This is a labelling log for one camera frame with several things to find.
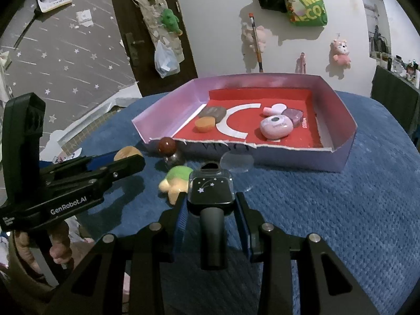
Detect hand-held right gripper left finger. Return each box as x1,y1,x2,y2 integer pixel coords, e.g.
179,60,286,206
54,197,191,315

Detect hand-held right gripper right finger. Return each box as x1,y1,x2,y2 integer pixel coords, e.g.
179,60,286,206
234,192,381,315

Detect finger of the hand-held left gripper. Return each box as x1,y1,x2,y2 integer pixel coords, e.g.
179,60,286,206
46,154,146,201
39,151,119,180

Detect perfume bottle with red ball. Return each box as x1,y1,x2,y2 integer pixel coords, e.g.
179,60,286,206
158,137,186,169

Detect green yellow flower toy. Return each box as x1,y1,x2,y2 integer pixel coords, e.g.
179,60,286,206
158,166,194,206

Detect black star nail polish bottle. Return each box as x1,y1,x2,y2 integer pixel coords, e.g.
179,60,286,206
186,169,235,270

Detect clear glass cup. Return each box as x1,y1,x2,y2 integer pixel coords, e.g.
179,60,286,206
220,149,255,175

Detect pink cardboard box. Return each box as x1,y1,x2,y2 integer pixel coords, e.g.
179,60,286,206
131,74,358,173

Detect orange round soap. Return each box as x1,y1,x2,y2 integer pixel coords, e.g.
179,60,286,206
195,117,216,133

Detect grey-brown pebble-shaped case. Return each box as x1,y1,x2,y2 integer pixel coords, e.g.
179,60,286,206
198,106,228,121

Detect pink round compact case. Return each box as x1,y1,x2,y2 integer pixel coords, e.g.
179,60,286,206
260,115,293,140

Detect pink nail polish bottle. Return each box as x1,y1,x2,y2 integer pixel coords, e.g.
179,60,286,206
263,105,304,128

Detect person's left hand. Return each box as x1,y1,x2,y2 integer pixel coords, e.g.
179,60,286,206
13,220,73,276

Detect white plastic sheet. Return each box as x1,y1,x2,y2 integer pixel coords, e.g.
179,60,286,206
41,82,143,161

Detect blue knitted blanket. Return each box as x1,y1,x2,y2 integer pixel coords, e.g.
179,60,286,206
39,90,420,315

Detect dark wooden door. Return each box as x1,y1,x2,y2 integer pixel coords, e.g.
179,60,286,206
107,0,199,99

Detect clear plastic bag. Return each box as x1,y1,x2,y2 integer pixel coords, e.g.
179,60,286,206
154,39,181,78

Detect beige round object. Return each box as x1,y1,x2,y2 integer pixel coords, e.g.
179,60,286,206
0,236,58,304

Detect green plush dinosaur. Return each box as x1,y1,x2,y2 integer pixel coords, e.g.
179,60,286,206
161,8,182,36

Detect cream hanging organizer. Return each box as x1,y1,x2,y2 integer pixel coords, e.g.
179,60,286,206
131,0,186,64

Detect pale pink plush toy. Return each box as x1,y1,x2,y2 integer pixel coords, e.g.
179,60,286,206
241,23,273,56

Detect table with dark cloth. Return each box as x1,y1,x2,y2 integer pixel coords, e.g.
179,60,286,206
371,65,420,138

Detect pink plush bear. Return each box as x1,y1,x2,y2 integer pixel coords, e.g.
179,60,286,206
330,36,352,67

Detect green tote bag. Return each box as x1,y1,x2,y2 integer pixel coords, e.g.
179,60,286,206
285,0,328,27

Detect row of small bottles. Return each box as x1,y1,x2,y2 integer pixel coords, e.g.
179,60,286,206
381,54,420,89

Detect door handle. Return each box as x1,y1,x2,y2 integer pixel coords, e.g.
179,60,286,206
125,33,141,68

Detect black cable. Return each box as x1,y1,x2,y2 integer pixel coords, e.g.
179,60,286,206
13,8,41,48

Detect white wall switch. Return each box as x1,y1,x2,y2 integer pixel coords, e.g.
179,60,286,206
76,9,94,27

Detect mop with orange handle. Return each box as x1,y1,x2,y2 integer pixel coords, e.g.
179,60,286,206
248,13,265,73

